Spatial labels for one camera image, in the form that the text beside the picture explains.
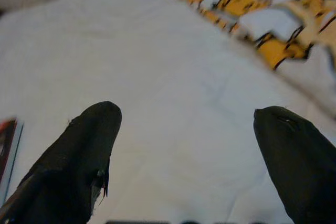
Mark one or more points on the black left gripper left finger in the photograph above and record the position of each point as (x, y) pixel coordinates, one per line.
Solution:
(65, 169)

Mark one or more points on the white bed mattress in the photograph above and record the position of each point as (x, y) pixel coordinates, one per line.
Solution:
(157, 64)

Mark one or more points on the red black book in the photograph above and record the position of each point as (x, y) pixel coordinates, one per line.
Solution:
(10, 150)

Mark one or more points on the orange cartoon print blanket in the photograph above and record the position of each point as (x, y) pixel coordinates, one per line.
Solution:
(275, 51)

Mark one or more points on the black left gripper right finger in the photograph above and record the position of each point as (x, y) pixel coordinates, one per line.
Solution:
(302, 169)

